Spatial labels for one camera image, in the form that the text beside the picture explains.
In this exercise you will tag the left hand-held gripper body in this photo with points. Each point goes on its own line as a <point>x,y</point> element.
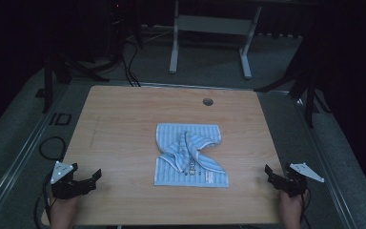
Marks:
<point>64,187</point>

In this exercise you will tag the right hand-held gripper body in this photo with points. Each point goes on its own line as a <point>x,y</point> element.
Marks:
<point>294,186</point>

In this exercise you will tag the blue striped towel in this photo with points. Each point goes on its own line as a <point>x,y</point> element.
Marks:
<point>171,133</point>

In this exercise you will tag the person's right hand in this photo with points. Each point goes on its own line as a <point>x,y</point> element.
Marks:
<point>292,211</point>

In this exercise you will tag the person's left hand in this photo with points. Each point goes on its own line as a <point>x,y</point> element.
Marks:
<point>63,213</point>

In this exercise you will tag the black metal stand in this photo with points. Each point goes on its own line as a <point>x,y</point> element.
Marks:
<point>48,89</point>
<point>309,105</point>

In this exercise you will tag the dark curtain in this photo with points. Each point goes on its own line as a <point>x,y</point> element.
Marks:
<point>355,79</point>
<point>6,47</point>

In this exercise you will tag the dark equipment rack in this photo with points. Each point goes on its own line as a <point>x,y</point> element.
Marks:
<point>120,22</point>

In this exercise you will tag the metal floor rail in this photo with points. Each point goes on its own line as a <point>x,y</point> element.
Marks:
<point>327,178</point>
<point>16,165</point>

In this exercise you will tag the white desk frame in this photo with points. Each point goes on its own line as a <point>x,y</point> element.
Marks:
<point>214,24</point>

